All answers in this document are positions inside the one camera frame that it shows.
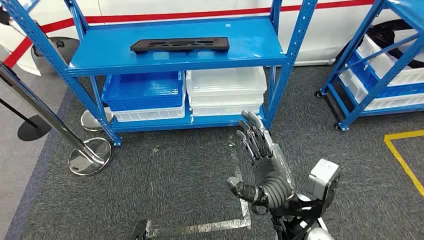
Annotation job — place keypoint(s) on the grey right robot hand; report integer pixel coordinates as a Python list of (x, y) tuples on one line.
[(268, 165)]

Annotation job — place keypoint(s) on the black plastic panel part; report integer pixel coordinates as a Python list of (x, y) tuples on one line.
[(139, 46)]

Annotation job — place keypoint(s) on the blue metal shelf rack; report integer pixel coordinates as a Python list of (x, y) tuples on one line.
[(248, 43), (407, 10)]

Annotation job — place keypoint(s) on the silver floor tape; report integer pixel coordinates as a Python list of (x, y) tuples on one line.
[(215, 226)]

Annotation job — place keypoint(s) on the blue plastic bin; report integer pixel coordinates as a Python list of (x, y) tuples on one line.
[(367, 78), (142, 89)]

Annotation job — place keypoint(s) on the white car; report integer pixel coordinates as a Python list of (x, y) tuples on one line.
[(331, 33)]

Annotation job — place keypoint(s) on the red barrier belt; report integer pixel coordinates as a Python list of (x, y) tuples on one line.
[(165, 16)]

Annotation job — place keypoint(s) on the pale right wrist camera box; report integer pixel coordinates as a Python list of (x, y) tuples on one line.
[(323, 179)]

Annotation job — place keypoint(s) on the black base stanchion post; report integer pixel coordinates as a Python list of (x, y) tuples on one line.
[(33, 130)]

